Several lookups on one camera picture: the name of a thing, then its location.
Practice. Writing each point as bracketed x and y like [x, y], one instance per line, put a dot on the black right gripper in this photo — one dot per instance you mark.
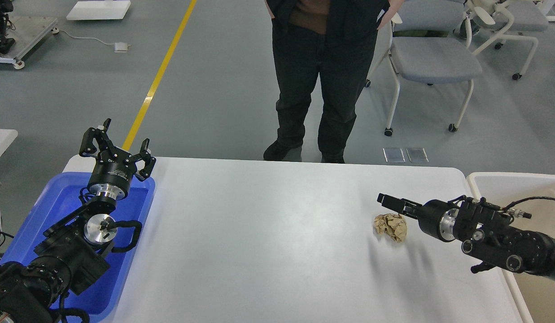
[436, 218]

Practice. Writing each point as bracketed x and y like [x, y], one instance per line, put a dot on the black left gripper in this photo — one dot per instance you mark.
[114, 170]

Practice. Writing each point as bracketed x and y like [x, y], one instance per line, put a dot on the brown paper ball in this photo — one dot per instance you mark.
[393, 225]

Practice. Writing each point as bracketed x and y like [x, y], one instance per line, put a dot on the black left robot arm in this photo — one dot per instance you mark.
[73, 255]

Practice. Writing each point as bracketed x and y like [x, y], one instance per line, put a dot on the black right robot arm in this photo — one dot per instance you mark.
[485, 231]

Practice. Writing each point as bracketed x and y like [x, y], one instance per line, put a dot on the right metal floor plate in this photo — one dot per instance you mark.
[417, 155]

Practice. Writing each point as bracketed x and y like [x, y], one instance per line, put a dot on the metal floor plate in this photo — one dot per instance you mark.
[394, 155]
[417, 155]

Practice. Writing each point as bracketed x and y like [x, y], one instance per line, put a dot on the left metal floor plate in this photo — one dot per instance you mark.
[394, 155]

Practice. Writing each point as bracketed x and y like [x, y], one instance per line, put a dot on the white flat board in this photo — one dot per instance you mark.
[99, 10]

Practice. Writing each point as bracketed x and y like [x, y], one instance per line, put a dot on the wheeled metal platform cart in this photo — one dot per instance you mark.
[19, 34]

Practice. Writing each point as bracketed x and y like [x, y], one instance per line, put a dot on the white plastic bin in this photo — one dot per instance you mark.
[534, 295]

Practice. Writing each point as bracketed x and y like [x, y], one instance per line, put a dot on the grey white office chair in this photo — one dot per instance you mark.
[429, 60]

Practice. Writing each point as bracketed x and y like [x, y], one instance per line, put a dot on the person in black clothes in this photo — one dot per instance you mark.
[331, 42]

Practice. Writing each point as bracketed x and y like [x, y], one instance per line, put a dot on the white power adapter with cable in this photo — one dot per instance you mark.
[118, 47]

